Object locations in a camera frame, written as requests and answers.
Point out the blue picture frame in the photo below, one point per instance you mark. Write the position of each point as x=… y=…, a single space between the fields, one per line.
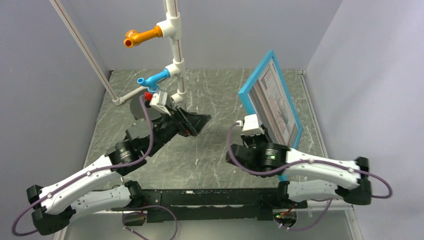
x=266 y=94

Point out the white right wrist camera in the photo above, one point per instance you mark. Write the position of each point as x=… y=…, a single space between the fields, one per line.
x=250 y=125

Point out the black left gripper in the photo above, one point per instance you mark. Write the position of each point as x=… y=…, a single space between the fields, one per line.
x=185 y=122

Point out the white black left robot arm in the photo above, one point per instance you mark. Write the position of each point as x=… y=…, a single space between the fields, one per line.
x=55 y=206

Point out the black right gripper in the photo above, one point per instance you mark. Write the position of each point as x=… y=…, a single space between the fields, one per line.
x=265 y=136

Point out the orange pipe fitting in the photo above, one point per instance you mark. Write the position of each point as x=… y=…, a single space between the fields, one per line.
x=134 y=38

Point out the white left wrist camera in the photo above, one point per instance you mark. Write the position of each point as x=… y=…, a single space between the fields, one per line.
x=159 y=102

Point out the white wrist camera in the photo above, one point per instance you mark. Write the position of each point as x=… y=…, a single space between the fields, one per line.
x=250 y=125
x=159 y=102

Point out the white PVC pipe stand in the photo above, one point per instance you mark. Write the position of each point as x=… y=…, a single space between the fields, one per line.
x=99 y=29

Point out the blue pipe fitting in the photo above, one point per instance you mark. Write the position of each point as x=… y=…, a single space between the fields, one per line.
x=151 y=83

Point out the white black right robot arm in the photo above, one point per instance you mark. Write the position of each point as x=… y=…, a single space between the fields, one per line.
x=327 y=178

